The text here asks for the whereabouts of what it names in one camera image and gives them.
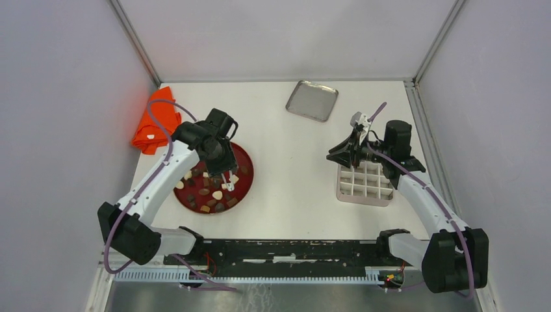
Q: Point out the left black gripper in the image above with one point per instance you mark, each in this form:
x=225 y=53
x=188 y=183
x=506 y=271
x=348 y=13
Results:
x=229 y=163

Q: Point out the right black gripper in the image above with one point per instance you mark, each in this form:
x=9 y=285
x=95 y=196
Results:
x=344 y=158

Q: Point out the silver serving tongs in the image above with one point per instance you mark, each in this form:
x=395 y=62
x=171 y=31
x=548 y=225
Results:
x=228 y=181

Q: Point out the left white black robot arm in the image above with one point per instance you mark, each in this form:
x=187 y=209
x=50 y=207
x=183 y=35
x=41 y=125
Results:
x=126 y=226

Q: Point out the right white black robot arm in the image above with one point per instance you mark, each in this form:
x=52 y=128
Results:
x=456 y=256

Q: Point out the white heart chocolate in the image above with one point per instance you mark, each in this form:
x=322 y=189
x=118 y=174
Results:
x=218 y=195

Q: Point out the brown chocolate piece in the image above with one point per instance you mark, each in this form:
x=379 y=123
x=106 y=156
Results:
x=231 y=203

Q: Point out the dark round chocolate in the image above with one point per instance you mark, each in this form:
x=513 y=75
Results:
x=219 y=207

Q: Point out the red round plate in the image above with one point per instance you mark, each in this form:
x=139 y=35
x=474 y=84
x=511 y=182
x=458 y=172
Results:
x=196 y=187

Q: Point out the pink tin box with dividers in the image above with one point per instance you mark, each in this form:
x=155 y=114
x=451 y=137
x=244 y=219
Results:
x=364 y=185

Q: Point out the silver tin lid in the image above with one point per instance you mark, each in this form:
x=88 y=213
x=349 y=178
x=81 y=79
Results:
x=312 y=100

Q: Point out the orange folded cloth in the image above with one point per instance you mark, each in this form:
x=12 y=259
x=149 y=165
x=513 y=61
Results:
x=149 y=137

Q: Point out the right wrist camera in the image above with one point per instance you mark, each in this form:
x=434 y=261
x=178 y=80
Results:
x=361 y=122

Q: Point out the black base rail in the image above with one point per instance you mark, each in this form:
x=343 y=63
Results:
x=248 y=258

